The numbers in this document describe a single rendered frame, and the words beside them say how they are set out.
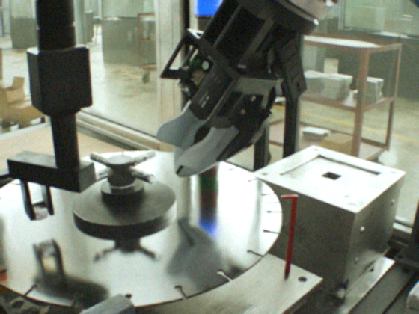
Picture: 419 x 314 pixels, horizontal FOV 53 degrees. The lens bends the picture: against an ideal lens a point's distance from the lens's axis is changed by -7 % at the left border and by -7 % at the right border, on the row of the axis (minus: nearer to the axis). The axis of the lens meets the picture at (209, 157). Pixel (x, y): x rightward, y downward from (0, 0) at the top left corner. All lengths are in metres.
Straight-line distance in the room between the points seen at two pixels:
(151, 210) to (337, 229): 0.27
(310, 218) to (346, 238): 0.06
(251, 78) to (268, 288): 0.25
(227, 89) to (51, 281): 0.21
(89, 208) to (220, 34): 0.21
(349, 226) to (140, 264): 0.31
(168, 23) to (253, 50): 0.68
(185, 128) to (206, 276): 0.16
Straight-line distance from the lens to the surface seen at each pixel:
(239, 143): 0.43
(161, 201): 0.46
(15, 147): 1.33
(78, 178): 0.38
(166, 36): 1.05
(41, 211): 0.43
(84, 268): 0.39
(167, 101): 1.08
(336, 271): 0.65
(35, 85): 0.36
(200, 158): 0.44
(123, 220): 0.43
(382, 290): 0.71
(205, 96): 0.37
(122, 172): 0.45
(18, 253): 0.42
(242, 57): 0.37
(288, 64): 0.42
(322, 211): 0.61
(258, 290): 0.52
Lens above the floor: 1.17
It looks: 21 degrees down
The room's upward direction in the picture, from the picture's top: straight up
